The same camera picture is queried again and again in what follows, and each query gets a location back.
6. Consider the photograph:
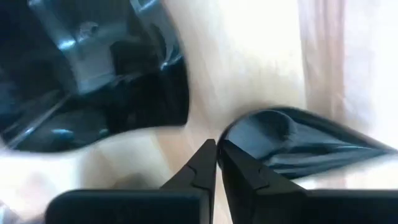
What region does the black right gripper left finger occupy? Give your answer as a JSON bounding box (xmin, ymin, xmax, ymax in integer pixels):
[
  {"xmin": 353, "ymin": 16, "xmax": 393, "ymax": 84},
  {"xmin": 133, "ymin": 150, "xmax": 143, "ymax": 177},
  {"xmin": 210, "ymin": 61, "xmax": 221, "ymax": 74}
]
[{"xmin": 45, "ymin": 139, "xmax": 217, "ymax": 224}]

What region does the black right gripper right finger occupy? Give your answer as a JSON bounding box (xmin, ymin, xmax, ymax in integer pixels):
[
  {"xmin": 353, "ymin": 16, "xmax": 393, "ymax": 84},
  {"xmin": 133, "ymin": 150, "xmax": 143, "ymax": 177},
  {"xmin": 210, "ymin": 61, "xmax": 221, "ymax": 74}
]
[{"xmin": 217, "ymin": 140, "xmax": 398, "ymax": 224}]

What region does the black leaf-shaped mini plate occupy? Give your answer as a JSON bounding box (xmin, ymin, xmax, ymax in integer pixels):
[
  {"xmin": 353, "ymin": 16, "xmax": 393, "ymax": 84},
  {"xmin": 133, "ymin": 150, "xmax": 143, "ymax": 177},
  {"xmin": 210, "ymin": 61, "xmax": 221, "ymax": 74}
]
[{"xmin": 216, "ymin": 106, "xmax": 396, "ymax": 180}]

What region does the black square mini plate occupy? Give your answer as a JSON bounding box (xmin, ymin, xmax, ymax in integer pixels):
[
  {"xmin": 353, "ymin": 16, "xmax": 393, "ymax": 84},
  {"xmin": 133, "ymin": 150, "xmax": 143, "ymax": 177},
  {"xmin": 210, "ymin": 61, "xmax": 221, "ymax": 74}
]
[{"xmin": 0, "ymin": 0, "xmax": 190, "ymax": 154}]

